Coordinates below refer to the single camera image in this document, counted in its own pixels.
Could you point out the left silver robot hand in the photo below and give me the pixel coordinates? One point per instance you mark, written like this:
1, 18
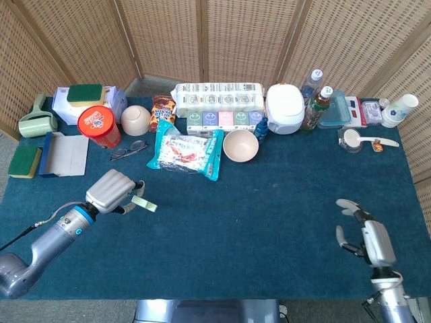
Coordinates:
107, 191

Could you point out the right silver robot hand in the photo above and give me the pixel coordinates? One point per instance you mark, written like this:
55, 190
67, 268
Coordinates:
378, 242

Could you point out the pale green strip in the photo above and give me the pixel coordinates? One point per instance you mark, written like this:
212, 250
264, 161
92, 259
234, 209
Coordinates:
146, 204

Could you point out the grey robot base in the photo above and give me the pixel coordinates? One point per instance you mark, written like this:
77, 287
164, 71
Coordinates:
202, 313

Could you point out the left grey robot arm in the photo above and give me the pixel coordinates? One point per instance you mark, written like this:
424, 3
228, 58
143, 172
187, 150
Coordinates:
50, 239

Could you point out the dark framed eyeglasses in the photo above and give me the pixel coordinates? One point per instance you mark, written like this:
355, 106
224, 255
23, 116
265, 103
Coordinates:
137, 145

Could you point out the red instant noodle cup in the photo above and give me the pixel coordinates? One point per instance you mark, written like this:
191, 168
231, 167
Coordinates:
96, 121

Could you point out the upside-down beige bowl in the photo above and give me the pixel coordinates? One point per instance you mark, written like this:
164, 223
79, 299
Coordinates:
135, 119

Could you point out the teal snack bag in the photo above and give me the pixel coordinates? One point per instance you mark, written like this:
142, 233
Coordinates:
183, 153

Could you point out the green yellow sponge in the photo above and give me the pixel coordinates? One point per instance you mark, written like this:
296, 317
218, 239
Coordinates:
84, 92
22, 161

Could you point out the white tissue pack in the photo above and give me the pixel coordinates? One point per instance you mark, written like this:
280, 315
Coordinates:
62, 107

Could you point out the small wrapped candy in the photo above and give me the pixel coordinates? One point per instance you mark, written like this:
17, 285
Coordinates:
378, 146

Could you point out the brown orange cookie bag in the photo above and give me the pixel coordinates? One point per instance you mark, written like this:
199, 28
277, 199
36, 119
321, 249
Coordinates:
163, 112

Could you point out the green lint roller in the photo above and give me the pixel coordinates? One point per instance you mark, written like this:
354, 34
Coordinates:
35, 126

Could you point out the small glass cup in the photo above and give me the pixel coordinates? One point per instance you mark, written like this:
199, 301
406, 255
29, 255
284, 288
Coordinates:
347, 147

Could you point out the beige plastic spoon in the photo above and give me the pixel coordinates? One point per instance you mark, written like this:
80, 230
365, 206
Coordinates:
352, 138

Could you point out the clear purple case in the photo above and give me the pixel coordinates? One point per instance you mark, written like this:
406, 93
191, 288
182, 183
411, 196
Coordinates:
372, 112

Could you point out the flower print paper cups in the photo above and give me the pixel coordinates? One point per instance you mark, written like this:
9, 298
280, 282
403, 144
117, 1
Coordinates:
397, 112

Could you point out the red white box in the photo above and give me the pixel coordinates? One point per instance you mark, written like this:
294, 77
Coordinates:
355, 109

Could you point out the blue table cloth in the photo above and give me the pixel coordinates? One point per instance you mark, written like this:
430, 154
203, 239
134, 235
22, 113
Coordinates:
235, 235

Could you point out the clear blue-lidded food container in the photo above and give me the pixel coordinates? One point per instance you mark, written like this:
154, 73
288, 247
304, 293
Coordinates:
336, 112

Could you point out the colourful pocket tissue pack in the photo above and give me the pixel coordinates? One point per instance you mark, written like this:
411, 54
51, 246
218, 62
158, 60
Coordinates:
225, 121

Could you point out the small white bottle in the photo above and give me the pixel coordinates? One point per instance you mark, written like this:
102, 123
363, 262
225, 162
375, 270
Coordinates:
384, 102

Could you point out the upright beige bowl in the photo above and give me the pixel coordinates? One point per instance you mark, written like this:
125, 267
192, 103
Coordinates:
240, 146

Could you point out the green tea bottle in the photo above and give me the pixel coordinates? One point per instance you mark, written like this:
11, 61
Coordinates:
313, 112

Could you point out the toilet paper roll pack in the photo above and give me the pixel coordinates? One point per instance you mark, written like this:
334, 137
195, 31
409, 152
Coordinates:
219, 97

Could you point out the blue spray bottle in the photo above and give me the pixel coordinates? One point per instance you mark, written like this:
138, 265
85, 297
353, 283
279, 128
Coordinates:
261, 129

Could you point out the white lidded plastic container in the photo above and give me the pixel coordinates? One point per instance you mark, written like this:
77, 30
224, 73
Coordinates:
284, 107

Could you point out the clear water bottle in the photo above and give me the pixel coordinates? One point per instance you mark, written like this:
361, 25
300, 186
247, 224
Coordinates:
313, 82

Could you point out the wicker folding screen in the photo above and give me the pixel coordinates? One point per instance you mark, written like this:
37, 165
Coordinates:
235, 33

